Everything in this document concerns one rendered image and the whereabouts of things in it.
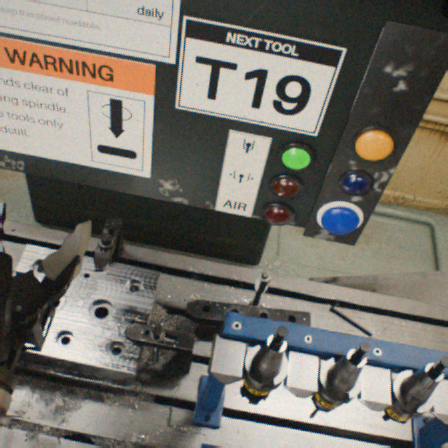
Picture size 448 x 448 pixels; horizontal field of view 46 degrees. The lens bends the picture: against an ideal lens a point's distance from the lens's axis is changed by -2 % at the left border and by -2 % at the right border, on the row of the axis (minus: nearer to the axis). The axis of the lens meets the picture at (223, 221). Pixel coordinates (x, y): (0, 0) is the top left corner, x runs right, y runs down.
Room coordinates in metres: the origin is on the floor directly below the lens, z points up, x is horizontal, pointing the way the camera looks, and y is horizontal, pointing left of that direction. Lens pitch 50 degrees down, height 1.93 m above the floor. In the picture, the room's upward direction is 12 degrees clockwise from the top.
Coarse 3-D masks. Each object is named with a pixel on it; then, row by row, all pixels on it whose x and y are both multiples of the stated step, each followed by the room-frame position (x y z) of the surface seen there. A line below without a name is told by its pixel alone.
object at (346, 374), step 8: (352, 352) 0.36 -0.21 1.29; (344, 360) 0.35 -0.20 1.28; (336, 368) 0.34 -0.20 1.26; (344, 368) 0.34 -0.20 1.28; (352, 368) 0.34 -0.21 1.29; (360, 368) 0.34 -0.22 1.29; (328, 376) 0.34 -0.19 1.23; (336, 376) 0.34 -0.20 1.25; (344, 376) 0.33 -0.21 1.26; (352, 376) 0.33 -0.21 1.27; (336, 384) 0.33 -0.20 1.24; (344, 384) 0.33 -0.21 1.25; (352, 384) 0.33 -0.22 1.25; (344, 392) 0.33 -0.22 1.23
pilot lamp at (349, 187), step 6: (348, 180) 0.29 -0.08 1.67; (354, 180) 0.28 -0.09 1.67; (360, 180) 0.29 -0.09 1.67; (366, 180) 0.29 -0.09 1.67; (348, 186) 0.28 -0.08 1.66; (354, 186) 0.28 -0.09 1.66; (360, 186) 0.28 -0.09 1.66; (366, 186) 0.29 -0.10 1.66; (348, 192) 0.29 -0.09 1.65; (354, 192) 0.28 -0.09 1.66; (360, 192) 0.29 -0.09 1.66
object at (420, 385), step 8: (424, 368) 0.35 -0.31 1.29; (408, 376) 0.36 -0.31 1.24; (416, 376) 0.35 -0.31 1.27; (424, 376) 0.34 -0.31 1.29; (440, 376) 0.35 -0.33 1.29; (400, 384) 0.35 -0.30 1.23; (408, 384) 0.35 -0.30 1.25; (416, 384) 0.34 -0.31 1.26; (424, 384) 0.34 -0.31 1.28; (432, 384) 0.34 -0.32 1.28; (408, 392) 0.34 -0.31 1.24; (416, 392) 0.33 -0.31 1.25; (424, 392) 0.33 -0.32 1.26; (432, 392) 0.34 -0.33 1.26; (408, 400) 0.33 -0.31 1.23; (416, 400) 0.33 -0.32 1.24; (424, 400) 0.33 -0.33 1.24
